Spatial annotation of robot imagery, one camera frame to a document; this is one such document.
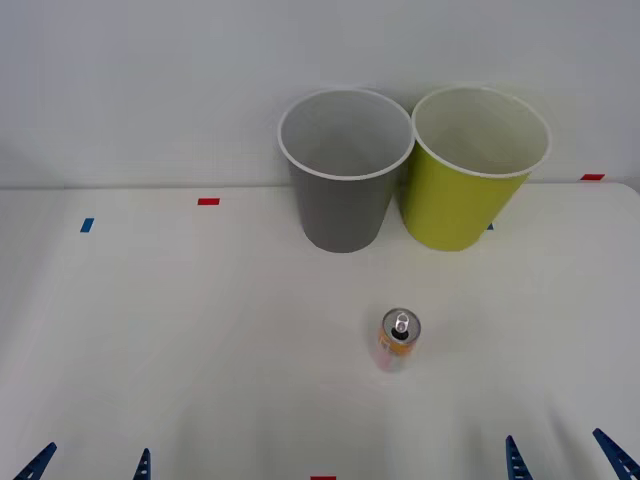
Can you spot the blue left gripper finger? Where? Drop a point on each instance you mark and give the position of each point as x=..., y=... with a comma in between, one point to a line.
x=143, y=467
x=36, y=464

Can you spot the yellow-green plastic waste bin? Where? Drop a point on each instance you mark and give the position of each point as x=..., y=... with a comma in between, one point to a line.
x=450, y=205

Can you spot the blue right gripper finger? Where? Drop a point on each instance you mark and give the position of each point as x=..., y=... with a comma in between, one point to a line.
x=620, y=457
x=515, y=465

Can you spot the orange and pink drink can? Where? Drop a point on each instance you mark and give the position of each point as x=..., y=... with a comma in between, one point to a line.
x=397, y=345

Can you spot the grey plastic waste bin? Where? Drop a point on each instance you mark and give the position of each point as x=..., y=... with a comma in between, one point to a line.
x=340, y=215

